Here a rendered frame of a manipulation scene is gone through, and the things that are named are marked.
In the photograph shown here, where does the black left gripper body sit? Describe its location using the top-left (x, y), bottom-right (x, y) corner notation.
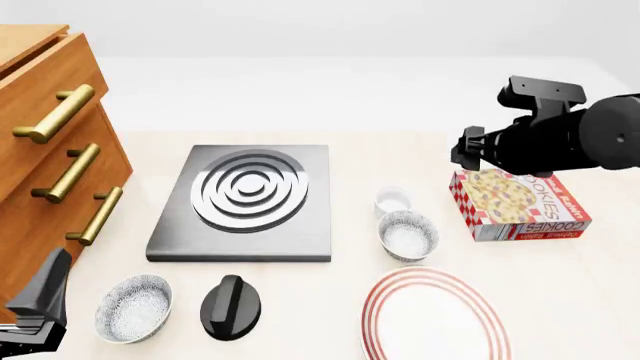
top-left (0, 313), bottom-right (69, 356)

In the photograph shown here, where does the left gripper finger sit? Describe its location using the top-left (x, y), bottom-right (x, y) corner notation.
top-left (4, 246), bottom-right (73, 328)

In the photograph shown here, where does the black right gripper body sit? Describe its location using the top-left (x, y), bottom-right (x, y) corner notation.
top-left (449, 126), bottom-right (489, 171)

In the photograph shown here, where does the large patterned bowl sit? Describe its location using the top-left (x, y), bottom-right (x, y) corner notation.
top-left (93, 273), bottom-right (174, 345)

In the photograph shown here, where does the white ramekin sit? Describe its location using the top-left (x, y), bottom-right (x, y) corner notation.
top-left (373, 186), bottom-right (416, 219)

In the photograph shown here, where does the flat plate on black stalk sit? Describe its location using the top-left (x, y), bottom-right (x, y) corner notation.
top-left (496, 75), bottom-right (588, 120)

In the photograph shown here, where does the small patterned bowl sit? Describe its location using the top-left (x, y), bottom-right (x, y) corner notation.
top-left (377, 209), bottom-right (440, 264)

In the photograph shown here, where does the flat black stove plate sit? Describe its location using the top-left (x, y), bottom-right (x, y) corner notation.
top-left (145, 144), bottom-right (333, 264)

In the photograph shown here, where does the white plate with red rings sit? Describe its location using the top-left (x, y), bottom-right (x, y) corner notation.
top-left (360, 264), bottom-right (514, 360)

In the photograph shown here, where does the wooden drawer, lowest of cabinet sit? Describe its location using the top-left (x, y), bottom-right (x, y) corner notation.
top-left (0, 136), bottom-right (135, 328)

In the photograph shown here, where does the wooden cabinet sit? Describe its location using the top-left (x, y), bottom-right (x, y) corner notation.
top-left (0, 24), bottom-right (135, 328)

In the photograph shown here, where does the red-white cookies box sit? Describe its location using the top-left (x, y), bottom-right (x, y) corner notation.
top-left (448, 167), bottom-right (594, 243)

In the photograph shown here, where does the wooden drawer, middle-sized front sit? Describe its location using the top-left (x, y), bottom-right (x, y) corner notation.
top-left (0, 99), bottom-right (124, 241)

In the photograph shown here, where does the round black stove knob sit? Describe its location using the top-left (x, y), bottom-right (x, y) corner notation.
top-left (199, 273), bottom-right (263, 342)

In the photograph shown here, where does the wooden drawer, largest front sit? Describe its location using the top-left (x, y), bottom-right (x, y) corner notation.
top-left (0, 32), bottom-right (110, 176)

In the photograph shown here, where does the short brass drawer handle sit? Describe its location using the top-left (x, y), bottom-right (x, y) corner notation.
top-left (65, 186), bottom-right (124, 247)

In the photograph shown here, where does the medium brass drawer handle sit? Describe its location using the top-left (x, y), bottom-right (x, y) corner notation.
top-left (31, 142), bottom-right (102, 205)

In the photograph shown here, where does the long brass drawer handle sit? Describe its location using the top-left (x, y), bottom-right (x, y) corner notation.
top-left (12, 83), bottom-right (96, 145)

